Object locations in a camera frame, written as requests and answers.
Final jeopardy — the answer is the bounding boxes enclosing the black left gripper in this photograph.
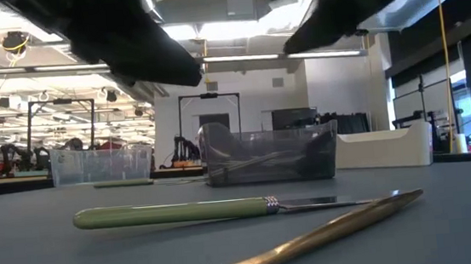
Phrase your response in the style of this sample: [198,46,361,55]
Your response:
[0,0,205,105]

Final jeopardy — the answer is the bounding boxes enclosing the silver utensil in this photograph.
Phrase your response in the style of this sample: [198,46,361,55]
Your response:
[207,149,294,179]

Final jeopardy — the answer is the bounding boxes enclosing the green-handled table knife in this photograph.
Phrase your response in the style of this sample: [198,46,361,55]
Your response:
[72,181,399,233]

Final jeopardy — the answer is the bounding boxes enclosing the black monitor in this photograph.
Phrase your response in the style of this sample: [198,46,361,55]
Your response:
[271,106,319,131]

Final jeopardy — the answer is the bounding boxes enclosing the person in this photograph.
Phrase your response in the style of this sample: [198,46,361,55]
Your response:
[60,136,85,153]

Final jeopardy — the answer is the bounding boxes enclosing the clear plastic bin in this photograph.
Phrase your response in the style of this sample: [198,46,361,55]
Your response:
[49,141,157,188]

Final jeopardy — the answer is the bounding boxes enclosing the black tripod stand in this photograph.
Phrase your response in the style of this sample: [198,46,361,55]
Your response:
[388,70,465,130]

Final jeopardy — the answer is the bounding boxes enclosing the dark translucent plastic bin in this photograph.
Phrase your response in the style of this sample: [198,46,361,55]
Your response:
[196,112,343,191]

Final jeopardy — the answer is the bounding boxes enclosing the white plastic bin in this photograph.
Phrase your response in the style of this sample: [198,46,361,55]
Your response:
[332,120,436,175]

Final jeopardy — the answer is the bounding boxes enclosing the white paper roll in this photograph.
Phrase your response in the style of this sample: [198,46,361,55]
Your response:
[453,131,470,155]

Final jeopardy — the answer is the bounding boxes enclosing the gold knife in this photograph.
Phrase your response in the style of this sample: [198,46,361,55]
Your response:
[133,187,431,264]

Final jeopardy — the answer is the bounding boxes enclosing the dark grey table mat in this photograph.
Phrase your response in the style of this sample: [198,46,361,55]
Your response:
[0,150,471,264]

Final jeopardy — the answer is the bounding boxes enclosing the black metal gantry frame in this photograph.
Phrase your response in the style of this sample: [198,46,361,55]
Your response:
[175,89,247,169]
[22,95,100,156]

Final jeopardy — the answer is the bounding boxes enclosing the yellow cable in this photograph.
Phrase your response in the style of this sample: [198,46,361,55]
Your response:
[436,0,457,152]

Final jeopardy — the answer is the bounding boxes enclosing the black ceiling cable reel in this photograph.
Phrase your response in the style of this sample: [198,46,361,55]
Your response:
[0,29,32,59]

